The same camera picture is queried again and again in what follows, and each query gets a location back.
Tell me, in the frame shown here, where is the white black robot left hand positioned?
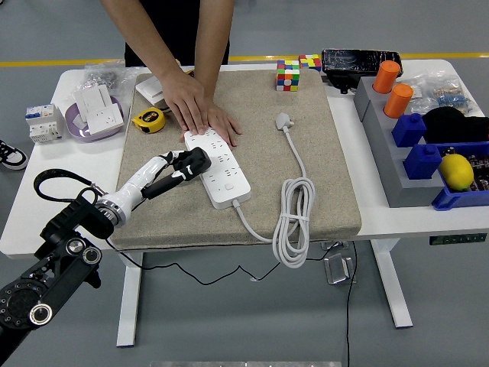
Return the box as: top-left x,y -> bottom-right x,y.
115,149 -> 198,211

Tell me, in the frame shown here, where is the person's left hand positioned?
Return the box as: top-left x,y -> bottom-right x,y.
208,98 -> 243,148

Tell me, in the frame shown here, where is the person's right hand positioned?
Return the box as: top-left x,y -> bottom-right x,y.
160,67 -> 211,135

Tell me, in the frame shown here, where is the black plug adapter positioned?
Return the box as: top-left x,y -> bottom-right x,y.
184,146 -> 212,177

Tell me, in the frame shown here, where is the white power strip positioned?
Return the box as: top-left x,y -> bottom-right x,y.
183,128 -> 252,210

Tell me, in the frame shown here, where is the circuit board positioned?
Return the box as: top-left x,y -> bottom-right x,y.
442,145 -> 489,192

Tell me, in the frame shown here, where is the yellow tape measure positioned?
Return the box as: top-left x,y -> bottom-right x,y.
131,107 -> 167,134

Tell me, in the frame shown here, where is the grey-brown mat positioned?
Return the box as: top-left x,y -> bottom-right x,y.
110,70 -> 363,252

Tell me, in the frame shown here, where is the white socket panel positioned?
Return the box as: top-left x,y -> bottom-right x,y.
86,105 -> 126,135

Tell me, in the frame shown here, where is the purple bowl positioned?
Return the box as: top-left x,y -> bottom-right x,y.
64,96 -> 126,143

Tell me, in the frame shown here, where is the large Rubik's cube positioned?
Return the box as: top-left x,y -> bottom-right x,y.
276,60 -> 301,93

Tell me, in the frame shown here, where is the plastic bag of metal parts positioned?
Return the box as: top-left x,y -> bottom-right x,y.
83,63 -> 137,102

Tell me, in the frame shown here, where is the small Rubik's cube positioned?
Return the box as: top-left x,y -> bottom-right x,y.
298,54 -> 322,73

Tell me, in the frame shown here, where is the white circuit breaker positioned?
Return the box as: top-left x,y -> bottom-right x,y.
25,103 -> 66,145

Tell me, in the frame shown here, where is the white table leg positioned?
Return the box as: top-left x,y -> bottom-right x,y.
115,252 -> 144,348
370,239 -> 414,329

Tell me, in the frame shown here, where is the black white shoe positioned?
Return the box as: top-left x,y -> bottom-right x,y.
0,139 -> 29,171

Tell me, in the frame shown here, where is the black plastic-wrapped box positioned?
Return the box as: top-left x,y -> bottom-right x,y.
321,47 -> 403,95

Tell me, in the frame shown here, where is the grey stepped block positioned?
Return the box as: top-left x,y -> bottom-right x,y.
353,76 -> 448,209

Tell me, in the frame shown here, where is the orange cylinder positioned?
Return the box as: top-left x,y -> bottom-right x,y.
372,60 -> 402,94
383,83 -> 415,119

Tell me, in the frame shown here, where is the blue block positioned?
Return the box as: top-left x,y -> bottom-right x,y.
403,143 -> 443,181
391,112 -> 427,148

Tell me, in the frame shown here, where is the plastic bag of small parts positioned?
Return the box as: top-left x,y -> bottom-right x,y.
400,74 -> 477,115

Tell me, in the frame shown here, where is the black cap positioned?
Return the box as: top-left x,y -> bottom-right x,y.
421,106 -> 489,145

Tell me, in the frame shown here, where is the yellow lemon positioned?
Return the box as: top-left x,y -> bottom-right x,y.
438,153 -> 475,192

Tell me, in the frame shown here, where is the blue bin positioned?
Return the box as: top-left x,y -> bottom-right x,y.
431,141 -> 489,212

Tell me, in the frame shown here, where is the table control panel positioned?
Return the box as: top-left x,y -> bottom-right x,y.
428,232 -> 488,246

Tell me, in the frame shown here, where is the white wall switch plate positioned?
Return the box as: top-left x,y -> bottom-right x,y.
135,74 -> 169,106

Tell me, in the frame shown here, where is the white power strip cable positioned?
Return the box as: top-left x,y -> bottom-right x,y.
232,111 -> 316,269

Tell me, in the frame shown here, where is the white switch panel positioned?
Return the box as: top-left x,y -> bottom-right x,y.
73,84 -> 114,122

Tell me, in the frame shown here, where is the thin black plug cord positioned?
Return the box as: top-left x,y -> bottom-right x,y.
105,236 -> 283,287

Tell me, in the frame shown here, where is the metal bracket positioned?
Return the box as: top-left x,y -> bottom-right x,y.
323,254 -> 355,286
320,239 -> 351,252

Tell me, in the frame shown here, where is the black floor cable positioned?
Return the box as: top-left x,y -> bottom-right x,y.
345,240 -> 358,367

